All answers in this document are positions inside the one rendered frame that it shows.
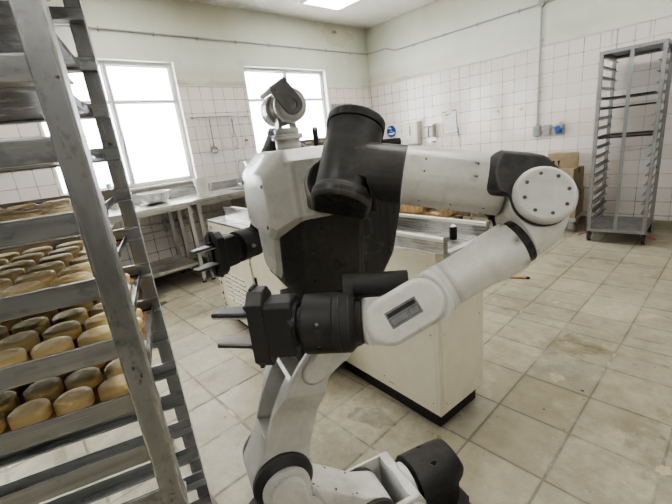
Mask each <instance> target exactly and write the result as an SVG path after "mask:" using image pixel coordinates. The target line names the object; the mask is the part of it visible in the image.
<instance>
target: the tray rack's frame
mask: <svg viewBox="0 0 672 504"><path fill-rule="evenodd" d="M663 44H664V48H663V50H661V49H660V48H659V47H663ZM668 48H670V49H672V40H671V39H670V38H665V39H661V40H656V41H651V42H646V43H641V44H636V45H631V46H627V47H622V48H617V49H612V50H607V51H602V52H600V61H599V73H598V86H597V99H596V112H595V125H594V137H593V150H592V163H591V176H590V188H589V201H588V214H587V227H586V231H587V232H588V231H591V236H590V237H592V231H596V232H611V233H625V234H640V235H641V237H642V235H645V234H646V236H647V234H648V233H649V232H647V230H648V229H649V227H650V225H651V223H652V227H653V223H654V222H655V221H653V218H650V217H648V209H649V201H650V193H651V185H652V177H653V169H654V161H655V152H656V144H657V136H658V128H659V120H660V112H661V104H662V96H663V88H664V80H665V72H666V64H667V56H668ZM659 51H663V57H662V65H661V73H660V81H659V90H658V98H657V106H656V115H655V123H654V131H653V139H652V148H651V156H650V164H649V173H648V181H647V189H646V197H645V206H644V214H643V217H627V216H618V211H619V201H620V191H621V181H622V171H623V161H624V152H625V142H626V132H627V122H628V112H629V102H630V93H631V83H632V73H633V63H634V56H638V55H643V54H648V53H654V52H659ZM604 55H606V56H608V57H611V58H614V59H622V58H627V57H630V61H629V71H628V81H627V91H626V102H625V112H624V122H623V132H622V142H621V152H620V162H619V173H618V183H617V193H616V203H615V213H614V216H604V215H603V216H599V217H598V218H597V219H595V220H594V221H593V222H592V223H591V221H590V219H591V214H592V213H591V209H592V200H593V195H592V194H593V189H594V186H593V183H594V174H595V165H596V159H595V157H596V152H597V149H596V146H597V136H598V127H599V115H600V110H599V108H600V103H601V100H600V97H601V91H602V90H601V87H602V76H603V66H604V59H603V58H604ZM616 57H617V58H616ZM642 218H643V222H642V224H639V222H640V220H641V219H642Z"/></svg>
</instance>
